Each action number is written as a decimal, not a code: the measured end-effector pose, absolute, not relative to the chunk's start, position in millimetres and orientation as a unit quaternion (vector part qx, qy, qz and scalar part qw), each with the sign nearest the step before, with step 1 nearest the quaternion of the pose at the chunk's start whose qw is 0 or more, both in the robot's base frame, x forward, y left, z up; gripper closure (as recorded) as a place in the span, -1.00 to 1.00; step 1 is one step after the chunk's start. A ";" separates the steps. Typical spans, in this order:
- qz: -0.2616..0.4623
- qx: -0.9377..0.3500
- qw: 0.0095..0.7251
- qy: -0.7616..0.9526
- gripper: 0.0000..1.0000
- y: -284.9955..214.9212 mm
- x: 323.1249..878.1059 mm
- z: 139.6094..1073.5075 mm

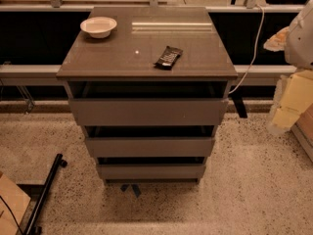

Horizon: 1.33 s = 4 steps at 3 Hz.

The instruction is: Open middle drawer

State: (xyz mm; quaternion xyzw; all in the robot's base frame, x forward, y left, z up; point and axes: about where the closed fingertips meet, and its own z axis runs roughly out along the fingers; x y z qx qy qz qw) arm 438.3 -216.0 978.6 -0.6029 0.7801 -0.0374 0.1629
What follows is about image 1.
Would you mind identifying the black metal bar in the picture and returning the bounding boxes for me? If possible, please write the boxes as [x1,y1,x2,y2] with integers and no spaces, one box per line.
[23,154,67,235]

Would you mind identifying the black cable left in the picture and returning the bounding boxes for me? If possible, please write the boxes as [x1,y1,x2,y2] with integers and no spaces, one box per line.
[0,195,24,235]

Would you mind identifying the cardboard box right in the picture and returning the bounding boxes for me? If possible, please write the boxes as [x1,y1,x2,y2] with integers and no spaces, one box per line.
[291,104,313,162]

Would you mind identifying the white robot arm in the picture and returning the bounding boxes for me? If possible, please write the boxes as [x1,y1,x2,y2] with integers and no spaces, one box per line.
[263,0,313,135]

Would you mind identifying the grey drawer cabinet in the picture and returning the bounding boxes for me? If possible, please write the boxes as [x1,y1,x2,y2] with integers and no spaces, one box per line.
[56,5,239,185]

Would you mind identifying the grey drawer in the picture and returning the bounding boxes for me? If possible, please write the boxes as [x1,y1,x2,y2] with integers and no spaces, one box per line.
[96,164,206,180]
[69,81,228,126]
[85,125,215,158]

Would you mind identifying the grey top drawer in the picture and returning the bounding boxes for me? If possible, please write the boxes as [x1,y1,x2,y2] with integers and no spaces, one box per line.
[69,81,228,126]

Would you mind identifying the white cable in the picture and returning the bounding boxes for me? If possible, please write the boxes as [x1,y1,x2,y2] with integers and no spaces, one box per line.
[228,4,266,95]

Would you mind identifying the cardboard box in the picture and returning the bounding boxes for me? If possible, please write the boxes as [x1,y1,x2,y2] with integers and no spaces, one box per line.
[291,104,313,162]
[0,172,30,235]

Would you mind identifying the white bowl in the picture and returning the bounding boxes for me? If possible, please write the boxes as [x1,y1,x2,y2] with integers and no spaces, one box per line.
[80,17,117,39]

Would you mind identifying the grey bottom drawer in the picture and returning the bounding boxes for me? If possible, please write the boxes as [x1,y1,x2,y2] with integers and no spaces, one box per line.
[96,164,206,180]

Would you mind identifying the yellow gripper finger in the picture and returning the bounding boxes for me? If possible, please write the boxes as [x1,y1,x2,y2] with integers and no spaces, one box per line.
[263,26,289,52]

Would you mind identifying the black snack packet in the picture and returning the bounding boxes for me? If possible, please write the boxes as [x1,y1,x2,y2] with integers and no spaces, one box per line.
[155,46,183,71]

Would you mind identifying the grey metal rail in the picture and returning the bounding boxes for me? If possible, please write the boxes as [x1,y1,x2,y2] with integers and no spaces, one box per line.
[0,65,296,86]

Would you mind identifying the cardboard box left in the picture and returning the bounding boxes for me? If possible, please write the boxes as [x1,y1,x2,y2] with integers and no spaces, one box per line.
[0,172,30,235]

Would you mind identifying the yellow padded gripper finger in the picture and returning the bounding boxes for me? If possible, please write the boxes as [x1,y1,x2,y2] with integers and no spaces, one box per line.
[267,70,313,135]

